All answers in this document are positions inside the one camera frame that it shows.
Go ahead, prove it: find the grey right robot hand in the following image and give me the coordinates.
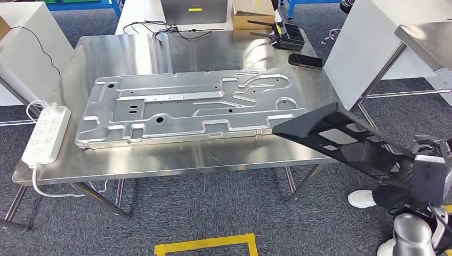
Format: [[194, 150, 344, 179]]
[[409, 134, 452, 205]]

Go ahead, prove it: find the black panel part with cutouts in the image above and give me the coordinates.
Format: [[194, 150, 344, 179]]
[[272, 102, 416, 181]]

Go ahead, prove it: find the white partition board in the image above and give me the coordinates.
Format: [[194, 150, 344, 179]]
[[323, 0, 452, 111], [0, 2, 75, 107], [381, 49, 452, 96]]

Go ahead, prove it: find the stainless steel table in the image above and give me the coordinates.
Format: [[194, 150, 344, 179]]
[[0, 76, 43, 127], [351, 21, 452, 153], [0, 30, 342, 234]]

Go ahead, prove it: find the black smartphone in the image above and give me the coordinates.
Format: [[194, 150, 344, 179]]
[[288, 53, 324, 69]]

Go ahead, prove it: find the black remote controller with antennas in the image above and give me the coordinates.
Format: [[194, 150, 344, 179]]
[[247, 20, 305, 51]]

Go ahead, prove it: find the brown cardboard box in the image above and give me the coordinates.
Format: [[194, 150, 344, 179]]
[[0, 15, 11, 41], [232, 0, 276, 31]]

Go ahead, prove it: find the yellow floor tape square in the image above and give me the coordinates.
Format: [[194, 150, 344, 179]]
[[154, 233, 259, 256]]

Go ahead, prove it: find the stamped sheet metal panel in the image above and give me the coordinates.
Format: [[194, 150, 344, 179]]
[[75, 68, 307, 150]]

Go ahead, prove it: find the grey laptop with yellow sticker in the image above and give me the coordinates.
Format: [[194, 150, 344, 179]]
[[160, 0, 229, 26]]

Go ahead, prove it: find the white table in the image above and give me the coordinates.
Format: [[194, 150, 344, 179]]
[[115, 0, 283, 35]]

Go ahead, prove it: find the white power strip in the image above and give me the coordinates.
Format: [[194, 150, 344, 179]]
[[21, 102, 72, 167]]

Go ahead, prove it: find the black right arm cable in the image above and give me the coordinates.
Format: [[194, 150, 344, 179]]
[[388, 201, 444, 248]]

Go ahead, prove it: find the grey coiled cable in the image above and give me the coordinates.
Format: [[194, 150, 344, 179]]
[[320, 28, 342, 45]]

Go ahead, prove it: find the blue metal workbench frame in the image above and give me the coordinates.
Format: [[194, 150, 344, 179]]
[[46, 0, 124, 18], [279, 0, 342, 22]]

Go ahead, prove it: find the black laptop cable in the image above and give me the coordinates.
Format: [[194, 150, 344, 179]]
[[123, 20, 213, 46]]

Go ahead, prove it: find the thin black cable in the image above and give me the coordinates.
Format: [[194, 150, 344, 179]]
[[10, 25, 62, 78]]

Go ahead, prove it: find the white power strip cable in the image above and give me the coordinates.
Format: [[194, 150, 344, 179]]
[[25, 100, 110, 198]]

